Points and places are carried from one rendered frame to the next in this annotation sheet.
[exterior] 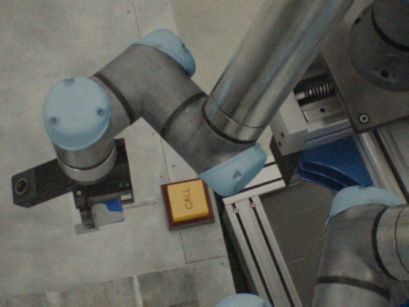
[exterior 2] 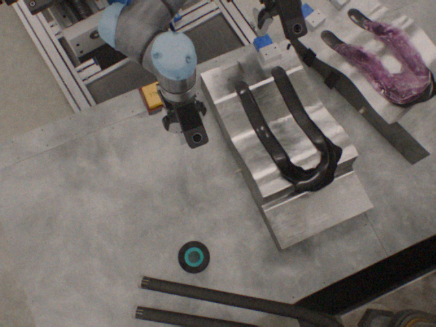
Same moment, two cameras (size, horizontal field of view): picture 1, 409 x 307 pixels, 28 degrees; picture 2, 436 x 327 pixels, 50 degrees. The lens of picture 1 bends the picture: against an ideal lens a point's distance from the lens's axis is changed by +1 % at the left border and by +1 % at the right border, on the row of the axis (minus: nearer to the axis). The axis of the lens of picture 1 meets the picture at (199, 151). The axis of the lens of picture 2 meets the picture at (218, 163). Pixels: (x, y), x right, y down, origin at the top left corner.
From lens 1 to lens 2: 0.67 m
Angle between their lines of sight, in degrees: 30
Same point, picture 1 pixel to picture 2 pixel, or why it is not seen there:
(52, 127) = (191, 60)
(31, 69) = (78, 217)
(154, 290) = (220, 89)
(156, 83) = (143, 12)
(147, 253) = not seen: hidden behind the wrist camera
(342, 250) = not seen: outside the picture
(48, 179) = (191, 118)
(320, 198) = (102, 89)
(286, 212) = not seen: hidden behind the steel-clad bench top
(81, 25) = (37, 194)
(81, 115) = (180, 42)
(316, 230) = (122, 87)
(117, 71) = (140, 37)
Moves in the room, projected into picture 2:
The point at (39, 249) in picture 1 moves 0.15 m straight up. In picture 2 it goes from (203, 176) to (203, 161)
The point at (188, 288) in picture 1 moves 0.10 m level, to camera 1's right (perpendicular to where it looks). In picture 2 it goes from (215, 72) to (209, 39)
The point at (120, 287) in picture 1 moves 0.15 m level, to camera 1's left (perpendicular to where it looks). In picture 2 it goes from (222, 109) to (231, 164)
